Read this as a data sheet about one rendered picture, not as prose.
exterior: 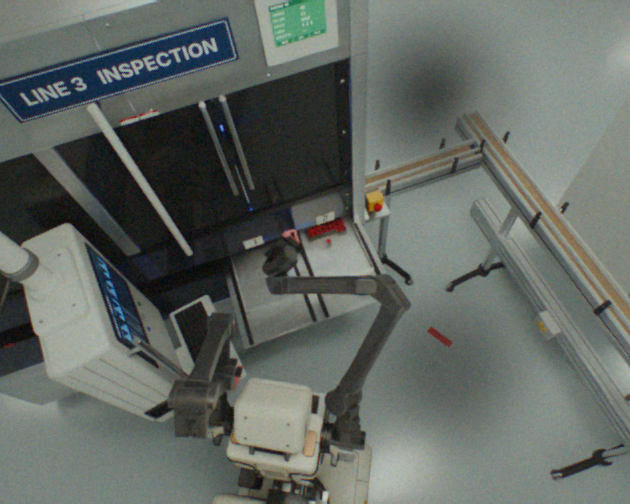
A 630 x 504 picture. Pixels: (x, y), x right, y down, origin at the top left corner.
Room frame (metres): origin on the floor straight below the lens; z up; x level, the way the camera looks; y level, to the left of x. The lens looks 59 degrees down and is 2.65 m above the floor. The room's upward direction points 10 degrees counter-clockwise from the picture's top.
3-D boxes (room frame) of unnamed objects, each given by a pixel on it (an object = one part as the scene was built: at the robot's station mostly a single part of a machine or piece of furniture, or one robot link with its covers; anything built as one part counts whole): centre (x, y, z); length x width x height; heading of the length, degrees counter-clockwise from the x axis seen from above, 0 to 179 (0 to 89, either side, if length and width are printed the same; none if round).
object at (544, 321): (0.63, -1.07, 0.50); 0.12 x 0.05 x 0.09; 11
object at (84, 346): (0.66, 0.76, 1.19); 0.50 x 0.19 x 0.78; 21
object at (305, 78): (1.13, 0.01, 1.50); 0.43 x 0.01 x 0.59; 101
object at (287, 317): (0.94, 0.07, 0.87); 0.70 x 0.48 x 0.02; 101
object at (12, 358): (0.97, 0.77, 0.73); 1.98 x 0.01 x 0.25; 101
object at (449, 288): (1.16, -1.04, 0.07); 0.50 x 0.08 x 0.14; 101
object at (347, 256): (1.04, -0.09, 0.90); 0.34 x 0.26 x 0.04; 11
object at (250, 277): (0.98, 0.25, 0.90); 0.34 x 0.26 x 0.04; 11
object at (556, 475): (0.03, -1.25, 0.07); 0.50 x 0.08 x 0.14; 101
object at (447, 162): (1.40, -0.57, 0.92); 0.69 x 0.16 x 0.16; 101
